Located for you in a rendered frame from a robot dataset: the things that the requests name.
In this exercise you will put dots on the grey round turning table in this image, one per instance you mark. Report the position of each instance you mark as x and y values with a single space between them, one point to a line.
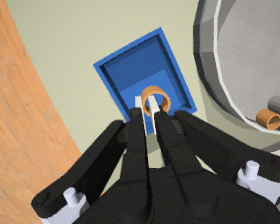
248 46

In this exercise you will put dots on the blue square tray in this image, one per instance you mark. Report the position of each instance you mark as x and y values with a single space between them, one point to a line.
142 63

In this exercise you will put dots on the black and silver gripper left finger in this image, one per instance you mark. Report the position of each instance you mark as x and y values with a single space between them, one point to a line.
63 201

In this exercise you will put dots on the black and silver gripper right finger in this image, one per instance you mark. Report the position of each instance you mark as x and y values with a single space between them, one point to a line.
230 158

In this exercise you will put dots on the grey metal bushing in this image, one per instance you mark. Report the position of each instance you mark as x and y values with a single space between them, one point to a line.
274 104

